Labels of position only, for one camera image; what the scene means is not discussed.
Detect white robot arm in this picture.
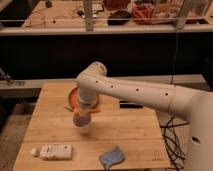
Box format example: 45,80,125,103
76,62,213,171

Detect white plastic bottle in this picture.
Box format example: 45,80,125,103
30,144,73,160

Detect black flat object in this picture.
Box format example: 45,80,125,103
120,102,143,109

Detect blue grey cloth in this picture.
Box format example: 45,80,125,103
99,146,125,170

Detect wooden board table top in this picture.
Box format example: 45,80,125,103
13,82,169,171

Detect black bag on shelf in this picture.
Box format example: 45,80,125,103
107,10,131,26

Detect orange basket on shelf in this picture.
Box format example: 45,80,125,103
131,5,152,25

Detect metal vertical post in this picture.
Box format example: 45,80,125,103
83,0,94,31

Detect black cables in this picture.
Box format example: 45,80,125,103
159,116,190,171

